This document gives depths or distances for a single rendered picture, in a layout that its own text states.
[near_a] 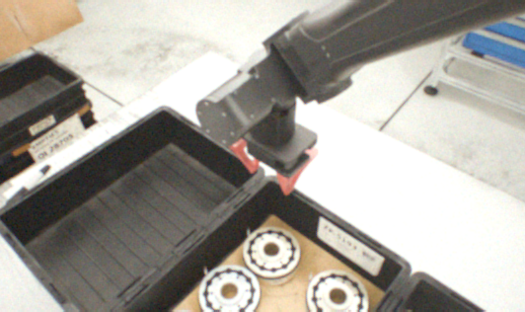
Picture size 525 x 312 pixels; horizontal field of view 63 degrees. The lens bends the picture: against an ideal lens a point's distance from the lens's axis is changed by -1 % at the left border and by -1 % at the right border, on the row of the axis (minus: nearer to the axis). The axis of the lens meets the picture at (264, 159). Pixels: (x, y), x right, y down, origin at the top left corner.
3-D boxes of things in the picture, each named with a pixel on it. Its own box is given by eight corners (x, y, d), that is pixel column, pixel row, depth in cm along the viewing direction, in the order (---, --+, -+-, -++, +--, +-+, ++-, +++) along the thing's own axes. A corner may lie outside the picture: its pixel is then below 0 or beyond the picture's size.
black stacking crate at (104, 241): (173, 142, 102) (165, 105, 94) (267, 209, 89) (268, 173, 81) (16, 253, 82) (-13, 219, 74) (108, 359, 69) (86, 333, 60)
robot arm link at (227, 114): (361, 77, 44) (314, 3, 42) (295, 139, 37) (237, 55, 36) (290, 111, 53) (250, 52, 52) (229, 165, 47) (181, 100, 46)
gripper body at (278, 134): (287, 174, 52) (290, 128, 47) (226, 136, 57) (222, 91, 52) (318, 144, 56) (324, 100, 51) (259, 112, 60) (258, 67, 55)
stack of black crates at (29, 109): (75, 132, 201) (38, 48, 168) (115, 162, 188) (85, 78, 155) (-6, 184, 179) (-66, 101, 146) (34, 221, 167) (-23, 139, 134)
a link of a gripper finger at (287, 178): (285, 215, 58) (289, 168, 51) (246, 189, 61) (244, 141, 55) (315, 186, 62) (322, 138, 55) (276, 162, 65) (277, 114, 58)
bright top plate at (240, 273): (228, 256, 76) (228, 254, 76) (271, 290, 72) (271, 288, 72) (186, 296, 71) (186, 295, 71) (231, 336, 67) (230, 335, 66)
